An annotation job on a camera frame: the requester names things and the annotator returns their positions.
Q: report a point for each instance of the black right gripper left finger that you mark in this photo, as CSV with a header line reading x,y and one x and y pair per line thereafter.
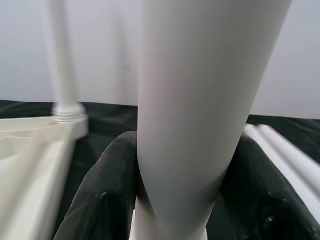
x,y
100,195

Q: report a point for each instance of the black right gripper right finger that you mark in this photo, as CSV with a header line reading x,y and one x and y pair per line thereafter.
x,y
262,205

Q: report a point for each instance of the white plastic table top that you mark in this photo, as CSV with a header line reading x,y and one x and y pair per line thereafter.
x,y
30,162

